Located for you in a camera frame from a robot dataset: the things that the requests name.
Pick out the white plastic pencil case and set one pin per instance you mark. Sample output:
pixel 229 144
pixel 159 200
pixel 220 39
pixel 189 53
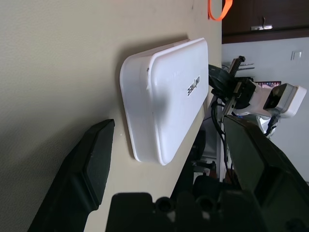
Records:
pixel 173 101

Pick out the orange and green backpack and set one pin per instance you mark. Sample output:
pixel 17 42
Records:
pixel 227 6

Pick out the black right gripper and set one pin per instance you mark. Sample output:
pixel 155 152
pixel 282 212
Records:
pixel 242 93

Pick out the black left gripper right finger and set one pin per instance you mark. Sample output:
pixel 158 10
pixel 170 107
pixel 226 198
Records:
pixel 265 174

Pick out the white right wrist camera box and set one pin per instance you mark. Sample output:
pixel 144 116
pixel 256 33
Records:
pixel 287 99

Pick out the monitor screen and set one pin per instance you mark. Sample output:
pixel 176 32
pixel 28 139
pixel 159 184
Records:
pixel 268 84

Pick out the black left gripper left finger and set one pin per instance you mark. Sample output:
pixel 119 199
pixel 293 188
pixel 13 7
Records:
pixel 77 183

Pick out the dark brown cabinet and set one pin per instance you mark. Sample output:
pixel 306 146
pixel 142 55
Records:
pixel 277 12

